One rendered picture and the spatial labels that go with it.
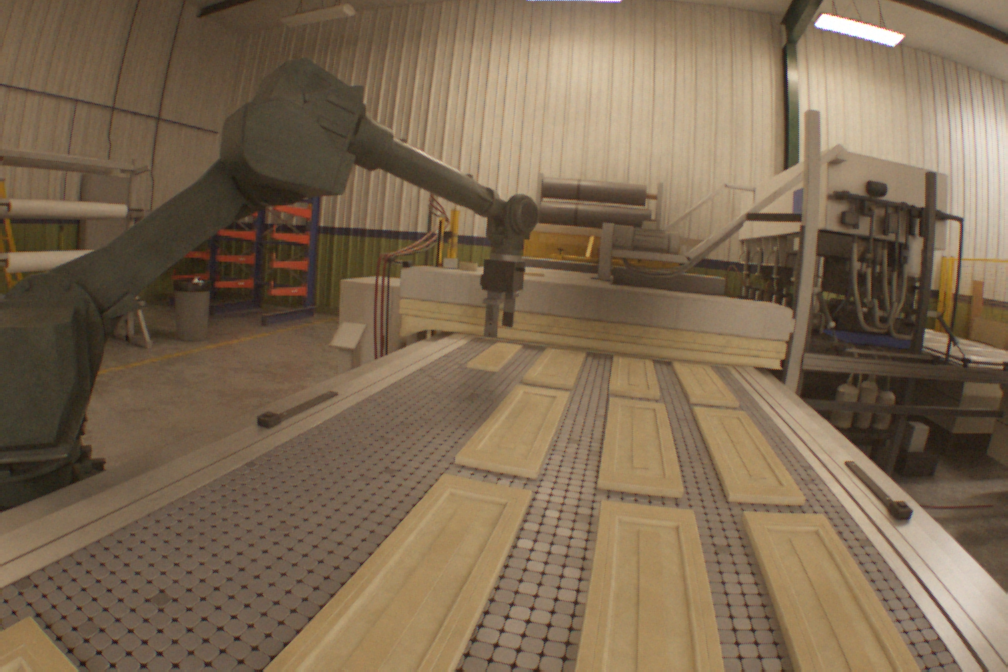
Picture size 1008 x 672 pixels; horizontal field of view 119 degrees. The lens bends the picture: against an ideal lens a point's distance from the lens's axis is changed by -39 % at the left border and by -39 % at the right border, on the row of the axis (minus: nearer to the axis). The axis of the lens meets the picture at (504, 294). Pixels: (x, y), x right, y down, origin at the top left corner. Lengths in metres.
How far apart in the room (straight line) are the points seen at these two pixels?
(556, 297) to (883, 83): 7.04
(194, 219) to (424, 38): 7.02
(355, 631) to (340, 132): 1.25
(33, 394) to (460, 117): 7.00
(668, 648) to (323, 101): 1.47
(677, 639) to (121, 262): 1.56
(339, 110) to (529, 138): 5.83
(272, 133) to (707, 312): 2.17
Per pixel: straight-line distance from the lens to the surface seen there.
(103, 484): 1.14
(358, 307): 3.44
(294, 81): 1.46
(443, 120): 7.64
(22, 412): 1.24
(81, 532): 0.94
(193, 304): 6.06
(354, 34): 9.03
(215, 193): 1.61
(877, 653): 0.82
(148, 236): 1.57
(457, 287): 2.73
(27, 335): 1.19
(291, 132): 1.33
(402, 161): 1.69
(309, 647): 0.65
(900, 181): 4.27
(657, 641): 0.70
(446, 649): 0.64
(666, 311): 2.59
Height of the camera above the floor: 1.37
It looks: 6 degrees down
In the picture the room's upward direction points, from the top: 5 degrees clockwise
